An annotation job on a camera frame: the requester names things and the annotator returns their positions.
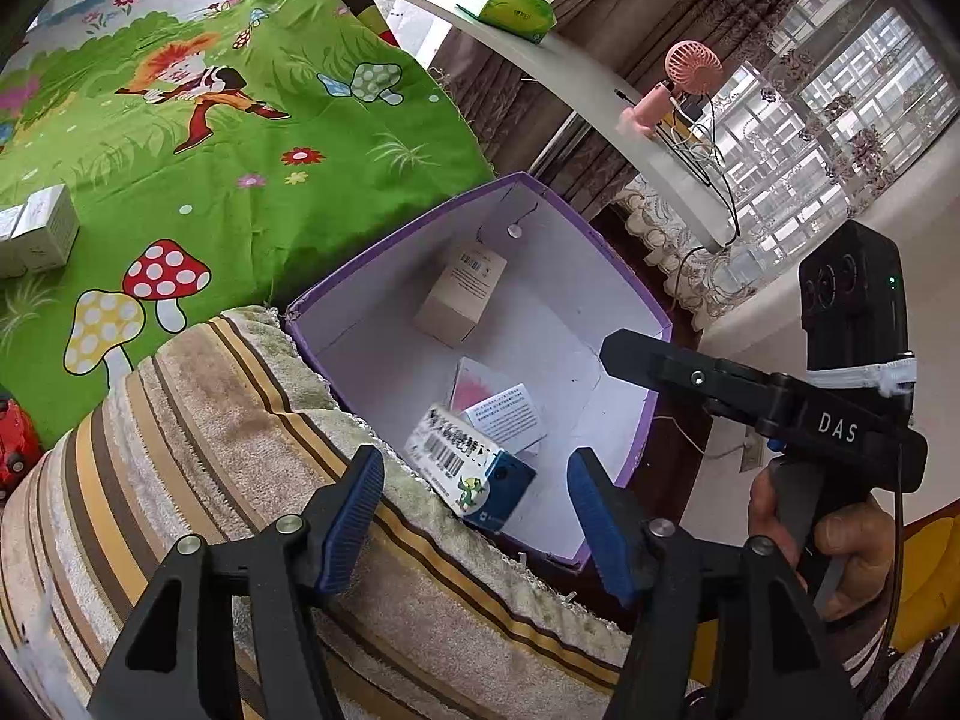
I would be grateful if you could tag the floral sheer curtain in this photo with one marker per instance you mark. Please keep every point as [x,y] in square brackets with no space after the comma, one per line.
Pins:
[810,52]

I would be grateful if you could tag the white medicine box green figure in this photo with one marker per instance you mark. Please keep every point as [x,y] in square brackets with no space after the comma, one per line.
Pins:
[450,465]

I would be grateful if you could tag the person's right hand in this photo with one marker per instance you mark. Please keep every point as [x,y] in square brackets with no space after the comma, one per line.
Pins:
[870,555]

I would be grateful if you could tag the pink white card box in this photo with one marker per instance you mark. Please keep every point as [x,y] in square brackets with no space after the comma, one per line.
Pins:
[472,386]

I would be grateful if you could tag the yellow small box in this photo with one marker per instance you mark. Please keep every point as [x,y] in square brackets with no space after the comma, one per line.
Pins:
[675,129]

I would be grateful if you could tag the yellow garment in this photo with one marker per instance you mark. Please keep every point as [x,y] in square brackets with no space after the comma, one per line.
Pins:
[934,585]

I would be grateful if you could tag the pink handheld fan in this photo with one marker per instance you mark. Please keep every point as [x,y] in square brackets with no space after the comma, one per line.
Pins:
[694,64]

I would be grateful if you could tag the window with white grille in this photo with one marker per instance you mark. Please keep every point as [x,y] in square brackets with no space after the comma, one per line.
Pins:
[900,90]

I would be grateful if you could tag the brown striped towel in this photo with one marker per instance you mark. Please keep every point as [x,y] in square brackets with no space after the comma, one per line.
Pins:
[225,427]

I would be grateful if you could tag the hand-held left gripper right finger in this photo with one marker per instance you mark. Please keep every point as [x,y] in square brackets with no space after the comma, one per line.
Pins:
[600,525]

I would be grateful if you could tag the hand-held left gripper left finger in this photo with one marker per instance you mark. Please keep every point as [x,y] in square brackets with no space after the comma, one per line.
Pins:
[352,525]

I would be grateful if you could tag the green tissue pack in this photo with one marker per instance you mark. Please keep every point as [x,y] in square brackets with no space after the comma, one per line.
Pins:
[510,7]

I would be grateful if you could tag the red toy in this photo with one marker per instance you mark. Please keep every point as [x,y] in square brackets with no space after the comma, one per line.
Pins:
[15,442]

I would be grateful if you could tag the white cube box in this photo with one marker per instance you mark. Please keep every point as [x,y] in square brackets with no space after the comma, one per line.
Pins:
[52,232]
[11,240]

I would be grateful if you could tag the green cartoon printed cloth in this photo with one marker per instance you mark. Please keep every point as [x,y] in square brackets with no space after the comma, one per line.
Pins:
[225,187]

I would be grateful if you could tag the beige carton with barcode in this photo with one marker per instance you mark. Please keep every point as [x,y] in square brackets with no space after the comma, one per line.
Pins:
[457,300]

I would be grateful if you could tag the purple cardboard box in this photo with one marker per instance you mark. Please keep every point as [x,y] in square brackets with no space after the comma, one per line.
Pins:
[540,300]

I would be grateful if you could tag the person's right forearm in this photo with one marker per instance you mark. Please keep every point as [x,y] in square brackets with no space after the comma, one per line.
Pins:
[907,679]

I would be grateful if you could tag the black charger plug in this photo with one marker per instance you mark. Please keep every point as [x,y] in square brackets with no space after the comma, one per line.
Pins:
[694,109]

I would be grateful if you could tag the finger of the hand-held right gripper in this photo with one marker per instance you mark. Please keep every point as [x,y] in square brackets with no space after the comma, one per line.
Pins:
[645,356]

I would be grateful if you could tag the white curved shelf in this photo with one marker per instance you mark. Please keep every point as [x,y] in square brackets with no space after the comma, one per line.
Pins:
[585,90]

